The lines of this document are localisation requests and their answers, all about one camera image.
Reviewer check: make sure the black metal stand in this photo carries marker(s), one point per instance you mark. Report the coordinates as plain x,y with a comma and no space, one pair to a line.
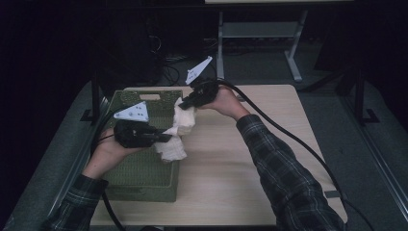
360,96
95,96

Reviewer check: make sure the person's left hand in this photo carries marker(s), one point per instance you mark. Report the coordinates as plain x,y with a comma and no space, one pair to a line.
104,157

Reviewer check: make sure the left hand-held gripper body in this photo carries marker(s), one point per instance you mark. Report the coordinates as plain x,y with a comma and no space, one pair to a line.
134,136

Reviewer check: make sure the stained white cloth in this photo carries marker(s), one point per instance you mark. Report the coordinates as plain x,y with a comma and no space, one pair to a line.
173,149

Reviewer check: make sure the grey metal table frame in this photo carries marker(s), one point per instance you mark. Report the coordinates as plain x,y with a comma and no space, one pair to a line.
260,29

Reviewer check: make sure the green woven basket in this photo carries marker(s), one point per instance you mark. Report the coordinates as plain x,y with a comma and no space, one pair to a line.
144,173

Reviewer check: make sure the grey tape piece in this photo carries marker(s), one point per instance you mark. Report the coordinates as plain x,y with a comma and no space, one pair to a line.
332,194

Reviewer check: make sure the person's right hand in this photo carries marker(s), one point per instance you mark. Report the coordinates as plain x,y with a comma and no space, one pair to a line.
227,102

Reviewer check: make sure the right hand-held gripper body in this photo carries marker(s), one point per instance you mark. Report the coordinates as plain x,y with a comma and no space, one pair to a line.
205,91

